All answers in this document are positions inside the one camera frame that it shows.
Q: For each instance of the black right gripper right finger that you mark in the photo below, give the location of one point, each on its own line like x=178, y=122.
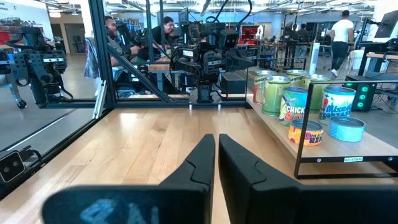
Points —
x=239, y=174

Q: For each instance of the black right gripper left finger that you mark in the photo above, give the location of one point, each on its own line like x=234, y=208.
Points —
x=199, y=171

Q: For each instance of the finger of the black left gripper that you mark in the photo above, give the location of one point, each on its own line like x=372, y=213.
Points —
x=244, y=55
x=239, y=64

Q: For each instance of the red pineapple label can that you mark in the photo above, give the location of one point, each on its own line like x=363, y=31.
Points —
x=257, y=90

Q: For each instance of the green label tall can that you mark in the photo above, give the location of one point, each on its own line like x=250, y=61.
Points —
x=275, y=96

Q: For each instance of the chicken soup label can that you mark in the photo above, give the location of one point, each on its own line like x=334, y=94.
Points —
x=293, y=107

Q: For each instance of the blue can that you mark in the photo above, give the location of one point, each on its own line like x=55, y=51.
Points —
x=346, y=129

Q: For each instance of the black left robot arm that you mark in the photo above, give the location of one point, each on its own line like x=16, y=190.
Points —
x=202, y=74

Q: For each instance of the black monitor on arm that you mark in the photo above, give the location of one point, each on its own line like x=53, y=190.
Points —
x=387, y=23

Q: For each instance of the black background robot arm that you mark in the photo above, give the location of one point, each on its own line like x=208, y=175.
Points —
x=40, y=67
x=12, y=77

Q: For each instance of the black box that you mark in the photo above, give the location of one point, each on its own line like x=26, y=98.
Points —
x=233, y=83

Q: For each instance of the red shelving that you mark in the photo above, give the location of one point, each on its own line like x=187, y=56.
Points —
x=248, y=32

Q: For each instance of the person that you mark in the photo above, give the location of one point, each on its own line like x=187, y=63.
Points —
x=109, y=29
x=168, y=26
x=340, y=37
x=301, y=37

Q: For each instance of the background wooden table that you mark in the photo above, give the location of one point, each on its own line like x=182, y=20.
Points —
x=160, y=67

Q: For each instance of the white panel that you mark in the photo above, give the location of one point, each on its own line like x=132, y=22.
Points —
x=314, y=57

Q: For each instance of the grey jacket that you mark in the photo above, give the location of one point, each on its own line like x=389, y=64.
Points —
x=91, y=60

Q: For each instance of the computer with green fans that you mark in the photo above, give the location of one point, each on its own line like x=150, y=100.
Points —
x=367, y=99

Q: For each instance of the wooden desk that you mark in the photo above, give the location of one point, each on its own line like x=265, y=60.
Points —
x=382, y=56

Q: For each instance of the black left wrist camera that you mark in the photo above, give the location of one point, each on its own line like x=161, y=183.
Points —
x=229, y=39

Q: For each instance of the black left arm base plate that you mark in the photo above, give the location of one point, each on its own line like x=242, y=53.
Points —
x=205, y=101

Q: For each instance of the black shelf frame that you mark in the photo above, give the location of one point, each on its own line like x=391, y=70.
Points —
x=329, y=159

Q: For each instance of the black aluminium table frame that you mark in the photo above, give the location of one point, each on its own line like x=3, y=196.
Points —
x=101, y=62

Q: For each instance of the silver frame bracket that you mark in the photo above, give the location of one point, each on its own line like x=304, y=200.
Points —
x=100, y=99

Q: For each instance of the small table-level camera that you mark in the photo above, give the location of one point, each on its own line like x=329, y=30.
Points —
x=11, y=166

